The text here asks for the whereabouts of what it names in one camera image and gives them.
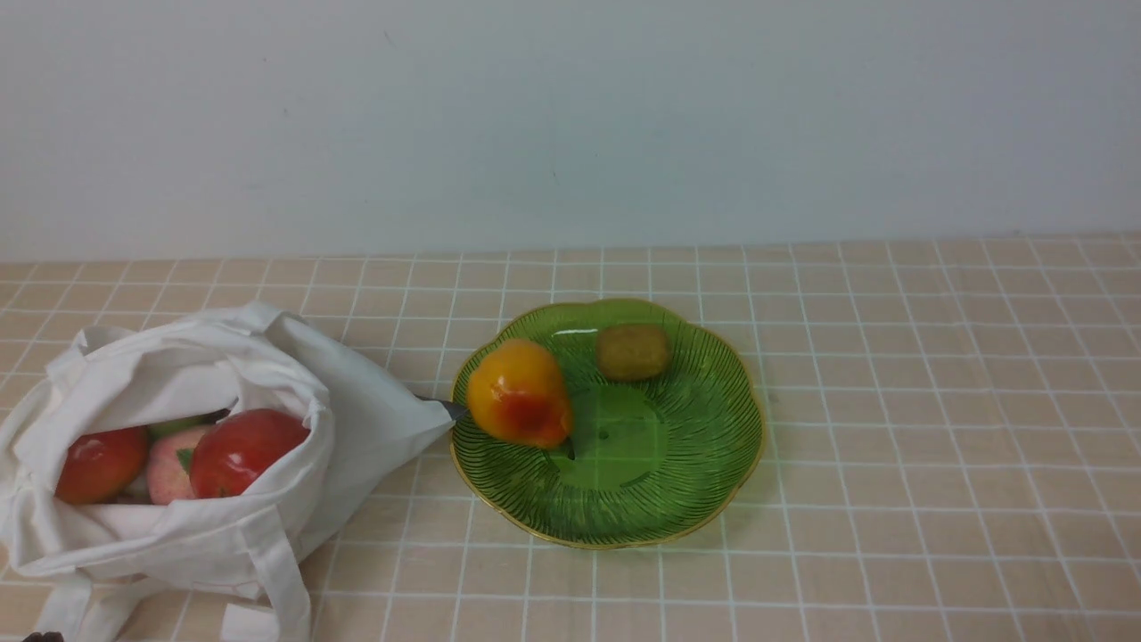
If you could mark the red tomato fruit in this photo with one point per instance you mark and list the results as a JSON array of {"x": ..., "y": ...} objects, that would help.
[{"x": 99, "y": 466}]

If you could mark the pink peach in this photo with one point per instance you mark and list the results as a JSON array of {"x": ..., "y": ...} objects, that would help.
[{"x": 167, "y": 476}]

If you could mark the brown kiwi fruit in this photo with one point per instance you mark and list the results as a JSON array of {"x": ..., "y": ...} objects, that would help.
[{"x": 632, "y": 352}]

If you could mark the green fruit in bag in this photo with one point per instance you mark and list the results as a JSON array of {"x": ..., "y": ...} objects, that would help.
[{"x": 161, "y": 430}]

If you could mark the white cloth tote bag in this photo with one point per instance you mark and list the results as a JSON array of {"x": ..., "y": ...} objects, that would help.
[{"x": 105, "y": 559}]

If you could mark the red apple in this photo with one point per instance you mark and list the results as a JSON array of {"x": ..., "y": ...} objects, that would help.
[{"x": 239, "y": 449}]

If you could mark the green glass plate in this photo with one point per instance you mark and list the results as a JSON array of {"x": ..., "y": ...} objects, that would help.
[{"x": 647, "y": 462}]

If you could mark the yellow orange pear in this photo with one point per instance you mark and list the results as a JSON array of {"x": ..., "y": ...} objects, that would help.
[{"x": 517, "y": 395}]

